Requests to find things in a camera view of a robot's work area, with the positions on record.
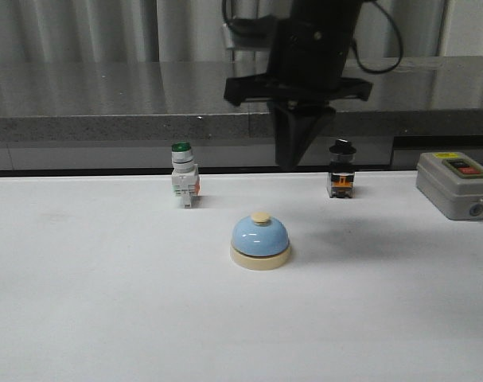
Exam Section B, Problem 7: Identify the blue call bell cream base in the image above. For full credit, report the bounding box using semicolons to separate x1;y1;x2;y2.
230;212;291;271

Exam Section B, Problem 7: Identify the grey pleated curtain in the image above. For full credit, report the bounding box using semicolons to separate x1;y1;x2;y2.
0;1;483;64

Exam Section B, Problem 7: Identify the green pilot light switch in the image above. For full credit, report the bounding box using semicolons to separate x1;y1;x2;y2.
171;142;201;208

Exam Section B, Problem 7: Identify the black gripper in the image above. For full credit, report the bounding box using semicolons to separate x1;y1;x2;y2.
224;1;372;168

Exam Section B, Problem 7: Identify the grey granite counter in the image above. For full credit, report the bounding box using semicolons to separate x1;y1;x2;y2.
0;57;483;176

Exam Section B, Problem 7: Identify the grey push button box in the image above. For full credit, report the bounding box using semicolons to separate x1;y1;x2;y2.
416;152;483;220

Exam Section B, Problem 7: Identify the black selector switch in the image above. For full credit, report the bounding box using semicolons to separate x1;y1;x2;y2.
327;138;356;198

